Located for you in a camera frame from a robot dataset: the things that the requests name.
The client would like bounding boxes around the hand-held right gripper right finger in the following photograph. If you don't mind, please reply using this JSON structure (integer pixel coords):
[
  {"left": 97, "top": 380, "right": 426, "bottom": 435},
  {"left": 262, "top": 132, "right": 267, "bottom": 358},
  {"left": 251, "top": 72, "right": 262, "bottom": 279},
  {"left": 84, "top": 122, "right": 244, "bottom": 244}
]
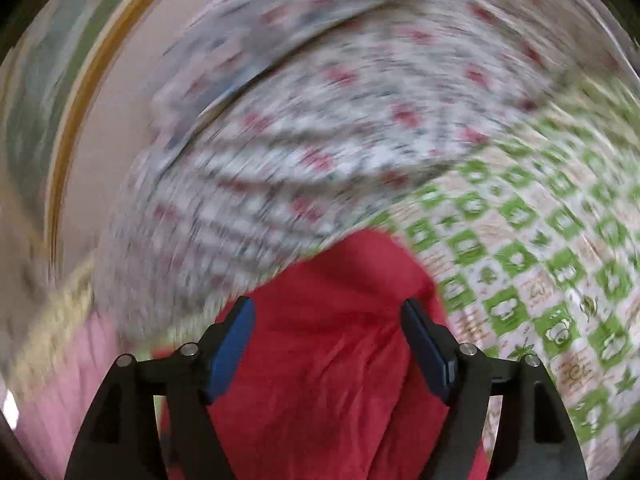
[{"left": 401, "top": 298, "right": 589, "bottom": 480}]

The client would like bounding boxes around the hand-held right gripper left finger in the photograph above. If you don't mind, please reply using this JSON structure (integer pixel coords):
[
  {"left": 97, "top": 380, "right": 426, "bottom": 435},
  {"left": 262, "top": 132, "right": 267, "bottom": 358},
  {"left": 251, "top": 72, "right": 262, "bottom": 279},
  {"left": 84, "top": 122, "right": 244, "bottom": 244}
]
[{"left": 64, "top": 296, "right": 257, "bottom": 480}]

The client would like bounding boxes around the red quilted jacket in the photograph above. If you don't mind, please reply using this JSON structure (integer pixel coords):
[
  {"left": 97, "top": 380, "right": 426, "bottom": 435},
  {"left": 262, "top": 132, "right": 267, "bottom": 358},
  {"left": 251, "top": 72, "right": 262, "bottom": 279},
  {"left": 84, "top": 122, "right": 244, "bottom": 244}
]
[{"left": 155, "top": 230, "right": 493, "bottom": 480}]

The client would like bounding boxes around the green checkered printed blanket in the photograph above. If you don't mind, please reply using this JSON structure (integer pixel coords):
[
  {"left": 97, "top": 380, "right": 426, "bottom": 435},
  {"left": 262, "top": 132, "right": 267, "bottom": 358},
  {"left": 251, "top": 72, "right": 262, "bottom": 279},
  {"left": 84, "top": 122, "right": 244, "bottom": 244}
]
[{"left": 370, "top": 72, "right": 640, "bottom": 480}]

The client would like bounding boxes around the pink quilt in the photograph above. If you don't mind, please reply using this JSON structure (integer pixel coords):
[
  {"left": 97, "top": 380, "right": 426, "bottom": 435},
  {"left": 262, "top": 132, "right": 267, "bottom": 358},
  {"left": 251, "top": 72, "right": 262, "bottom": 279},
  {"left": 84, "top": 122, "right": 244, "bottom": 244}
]
[{"left": 12, "top": 310, "right": 163, "bottom": 480}]

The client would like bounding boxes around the yellow floral cloth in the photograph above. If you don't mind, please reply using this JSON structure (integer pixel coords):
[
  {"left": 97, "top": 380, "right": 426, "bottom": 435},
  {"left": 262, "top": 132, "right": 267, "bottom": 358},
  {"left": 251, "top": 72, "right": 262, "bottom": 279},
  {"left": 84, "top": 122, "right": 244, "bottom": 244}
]
[{"left": 7, "top": 255, "right": 101, "bottom": 391}]

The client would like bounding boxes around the red floral quilt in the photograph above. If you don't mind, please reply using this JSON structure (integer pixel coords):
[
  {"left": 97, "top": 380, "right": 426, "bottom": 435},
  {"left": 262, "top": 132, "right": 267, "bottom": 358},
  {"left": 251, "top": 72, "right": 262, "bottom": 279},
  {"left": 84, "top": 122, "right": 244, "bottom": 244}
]
[{"left": 92, "top": 0, "right": 638, "bottom": 356}]

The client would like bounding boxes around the yellow wooden strip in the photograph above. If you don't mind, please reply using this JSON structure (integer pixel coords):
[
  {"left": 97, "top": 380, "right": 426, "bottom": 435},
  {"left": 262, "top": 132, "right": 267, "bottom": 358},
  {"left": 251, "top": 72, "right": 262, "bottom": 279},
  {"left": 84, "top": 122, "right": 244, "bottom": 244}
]
[{"left": 42, "top": 0, "right": 198, "bottom": 256}]

